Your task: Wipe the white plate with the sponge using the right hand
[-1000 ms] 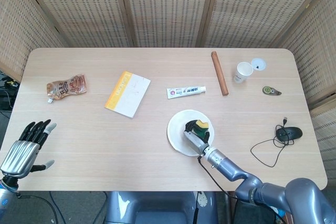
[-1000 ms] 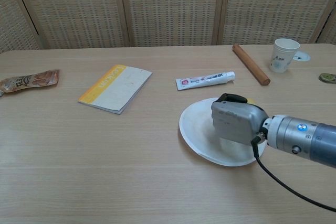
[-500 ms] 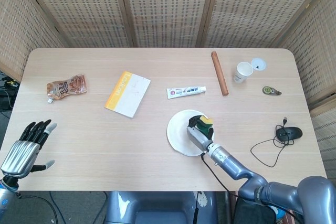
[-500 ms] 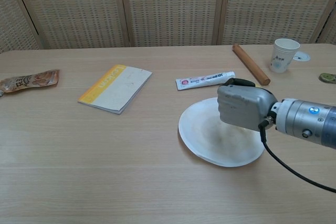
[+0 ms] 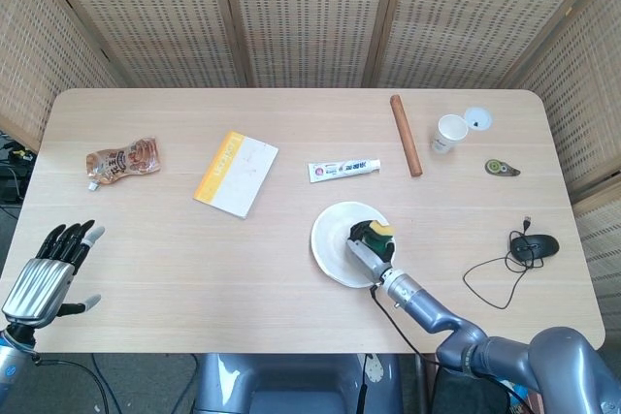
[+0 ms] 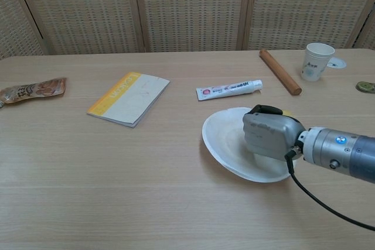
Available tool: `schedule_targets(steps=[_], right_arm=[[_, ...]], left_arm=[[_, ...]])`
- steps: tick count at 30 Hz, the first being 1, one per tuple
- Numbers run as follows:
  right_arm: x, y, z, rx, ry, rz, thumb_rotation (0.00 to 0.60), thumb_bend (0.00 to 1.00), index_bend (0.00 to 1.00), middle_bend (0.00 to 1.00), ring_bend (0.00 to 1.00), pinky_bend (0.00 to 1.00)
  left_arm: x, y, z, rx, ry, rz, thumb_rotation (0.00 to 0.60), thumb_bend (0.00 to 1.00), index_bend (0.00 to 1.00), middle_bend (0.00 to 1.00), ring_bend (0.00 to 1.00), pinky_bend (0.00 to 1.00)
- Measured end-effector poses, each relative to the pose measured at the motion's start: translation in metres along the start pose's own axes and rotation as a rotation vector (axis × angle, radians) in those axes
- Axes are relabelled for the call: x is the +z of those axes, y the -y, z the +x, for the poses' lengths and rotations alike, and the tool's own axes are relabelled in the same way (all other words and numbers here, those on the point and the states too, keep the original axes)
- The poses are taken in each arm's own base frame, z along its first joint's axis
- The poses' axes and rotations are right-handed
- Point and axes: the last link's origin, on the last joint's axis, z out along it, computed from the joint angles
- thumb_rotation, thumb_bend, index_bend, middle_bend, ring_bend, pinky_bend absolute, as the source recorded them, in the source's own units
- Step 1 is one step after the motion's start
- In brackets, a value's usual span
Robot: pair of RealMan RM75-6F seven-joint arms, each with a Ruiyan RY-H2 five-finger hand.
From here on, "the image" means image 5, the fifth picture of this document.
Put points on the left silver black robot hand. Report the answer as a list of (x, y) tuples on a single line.
[(39, 288)]

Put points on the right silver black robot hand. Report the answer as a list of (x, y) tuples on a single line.
[(369, 256)]

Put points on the green yellow sponge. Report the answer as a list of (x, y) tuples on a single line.
[(381, 228)]

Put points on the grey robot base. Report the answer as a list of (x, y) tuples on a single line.
[(291, 385)]

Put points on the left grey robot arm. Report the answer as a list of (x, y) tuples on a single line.
[(7, 370)]

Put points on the white round plate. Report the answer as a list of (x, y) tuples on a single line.
[(330, 239)]

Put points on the white toothpaste tube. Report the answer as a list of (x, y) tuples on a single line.
[(339, 170)]

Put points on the wooden rolling pin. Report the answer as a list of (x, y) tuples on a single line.
[(405, 135)]

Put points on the metal table leg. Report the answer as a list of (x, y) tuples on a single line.
[(419, 385)]

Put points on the white paper cup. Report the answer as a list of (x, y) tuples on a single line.
[(446, 137)]

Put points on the brown sauce pouch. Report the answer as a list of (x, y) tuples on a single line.
[(123, 159)]

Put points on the yellow white notebook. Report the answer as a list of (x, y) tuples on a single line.
[(238, 174)]

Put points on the green correction tape dispenser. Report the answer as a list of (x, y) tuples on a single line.
[(496, 167)]

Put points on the black computer mouse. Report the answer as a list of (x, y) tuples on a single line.
[(533, 246)]

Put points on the white round cup lid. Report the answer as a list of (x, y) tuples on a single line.
[(480, 118)]

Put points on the woven bamboo folding screen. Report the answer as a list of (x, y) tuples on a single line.
[(310, 21)]

